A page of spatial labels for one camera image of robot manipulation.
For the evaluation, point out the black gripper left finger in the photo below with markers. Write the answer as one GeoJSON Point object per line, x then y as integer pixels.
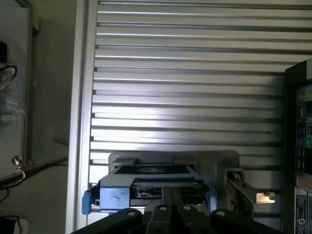
{"type": "Point", "coordinates": [132, 219]}

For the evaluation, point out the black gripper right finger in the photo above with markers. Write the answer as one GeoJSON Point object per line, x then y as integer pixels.
{"type": "Point", "coordinates": [219, 220]}

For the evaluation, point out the disk drive in blue caddy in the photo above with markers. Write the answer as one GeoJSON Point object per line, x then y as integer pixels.
{"type": "Point", "coordinates": [114, 195]}

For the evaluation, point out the grey parts rack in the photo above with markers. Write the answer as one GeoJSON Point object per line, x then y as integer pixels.
{"type": "Point", "coordinates": [212, 158]}

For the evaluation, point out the white label on case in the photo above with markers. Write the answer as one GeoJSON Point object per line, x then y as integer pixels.
{"type": "Point", "coordinates": [303, 212]}

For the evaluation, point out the white rounded object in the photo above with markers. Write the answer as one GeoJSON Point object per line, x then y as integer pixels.
{"type": "Point", "coordinates": [23, 225]}

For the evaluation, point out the dark metal rod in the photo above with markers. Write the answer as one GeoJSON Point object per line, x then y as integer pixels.
{"type": "Point", "coordinates": [31, 169]}

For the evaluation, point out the black control panel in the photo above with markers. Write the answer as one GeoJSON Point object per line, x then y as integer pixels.
{"type": "Point", "coordinates": [290, 126]}

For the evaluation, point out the motherboard rear port panel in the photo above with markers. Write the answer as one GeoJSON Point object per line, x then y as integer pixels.
{"type": "Point", "coordinates": [303, 136]}

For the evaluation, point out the silver round knob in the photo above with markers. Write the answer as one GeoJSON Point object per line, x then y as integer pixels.
{"type": "Point", "coordinates": [17, 161]}

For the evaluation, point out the small black box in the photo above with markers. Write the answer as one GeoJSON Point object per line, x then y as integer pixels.
{"type": "Point", "coordinates": [3, 52]}

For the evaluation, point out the metal latch bracket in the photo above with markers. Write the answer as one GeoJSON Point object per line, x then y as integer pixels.
{"type": "Point", "coordinates": [240, 192]}

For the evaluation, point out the aluminium table frame rail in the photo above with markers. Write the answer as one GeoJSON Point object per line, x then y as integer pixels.
{"type": "Point", "coordinates": [81, 97]}

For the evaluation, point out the grey metal frame post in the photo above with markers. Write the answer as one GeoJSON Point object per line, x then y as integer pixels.
{"type": "Point", "coordinates": [30, 85]}

